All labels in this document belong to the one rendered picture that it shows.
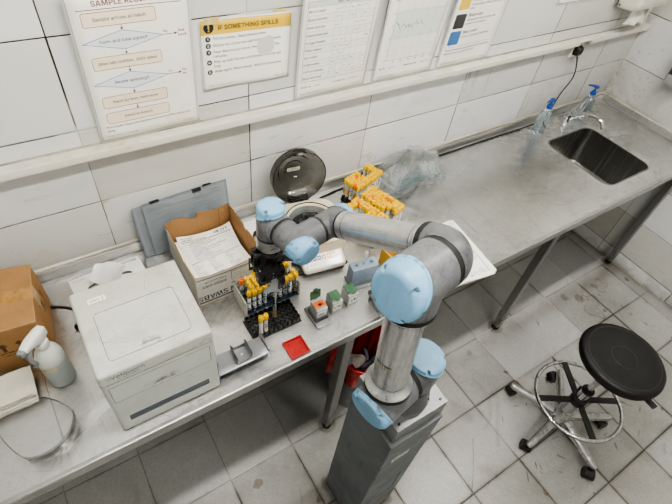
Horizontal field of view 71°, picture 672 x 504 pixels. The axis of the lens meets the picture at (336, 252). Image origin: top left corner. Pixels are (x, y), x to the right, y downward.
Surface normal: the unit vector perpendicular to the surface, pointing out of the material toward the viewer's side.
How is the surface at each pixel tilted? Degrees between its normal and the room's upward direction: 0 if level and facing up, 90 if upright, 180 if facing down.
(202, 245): 1
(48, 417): 0
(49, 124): 90
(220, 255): 2
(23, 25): 90
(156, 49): 92
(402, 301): 81
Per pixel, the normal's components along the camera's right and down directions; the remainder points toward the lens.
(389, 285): -0.71, 0.33
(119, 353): 0.11, -0.67
